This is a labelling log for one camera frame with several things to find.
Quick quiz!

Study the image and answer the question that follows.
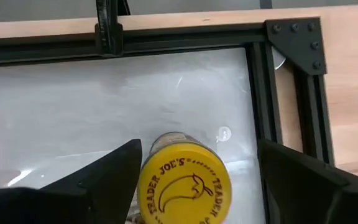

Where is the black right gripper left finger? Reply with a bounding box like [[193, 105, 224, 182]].
[[0, 139, 143, 224]]

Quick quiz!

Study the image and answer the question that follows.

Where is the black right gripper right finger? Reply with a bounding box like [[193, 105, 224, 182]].
[[257, 139, 358, 224]]

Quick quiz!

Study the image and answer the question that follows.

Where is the yellow lid spice jar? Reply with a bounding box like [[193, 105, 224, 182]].
[[127, 131, 233, 224]]

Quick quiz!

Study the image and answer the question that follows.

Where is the small clear round sticker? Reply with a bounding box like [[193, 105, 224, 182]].
[[216, 126, 232, 143]]

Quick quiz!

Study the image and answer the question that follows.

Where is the small white disc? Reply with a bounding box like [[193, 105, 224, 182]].
[[272, 46, 287, 71]]

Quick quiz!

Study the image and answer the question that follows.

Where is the black clamp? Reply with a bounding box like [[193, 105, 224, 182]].
[[94, 0, 132, 58]]

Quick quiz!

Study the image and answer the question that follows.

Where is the black corner bracket with bolts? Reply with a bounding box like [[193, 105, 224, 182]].
[[264, 17, 328, 77]]

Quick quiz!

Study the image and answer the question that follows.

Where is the black aluminium frame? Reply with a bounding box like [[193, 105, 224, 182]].
[[0, 23, 336, 167]]

